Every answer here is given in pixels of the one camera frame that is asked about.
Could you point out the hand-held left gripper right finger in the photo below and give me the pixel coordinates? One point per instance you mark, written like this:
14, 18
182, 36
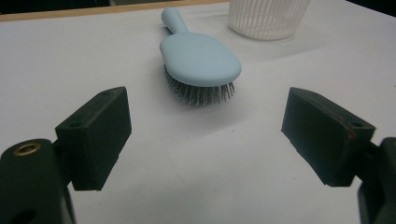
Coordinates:
323, 140

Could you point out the white table cover board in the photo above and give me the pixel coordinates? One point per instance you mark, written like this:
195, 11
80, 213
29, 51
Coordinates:
199, 161

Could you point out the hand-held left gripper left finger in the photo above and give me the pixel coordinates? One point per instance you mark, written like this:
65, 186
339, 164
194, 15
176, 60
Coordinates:
96, 140

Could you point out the light blue hairbrush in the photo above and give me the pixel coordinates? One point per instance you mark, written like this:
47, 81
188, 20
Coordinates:
199, 59

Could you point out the white plastic basket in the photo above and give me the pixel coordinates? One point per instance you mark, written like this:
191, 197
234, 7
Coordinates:
267, 18

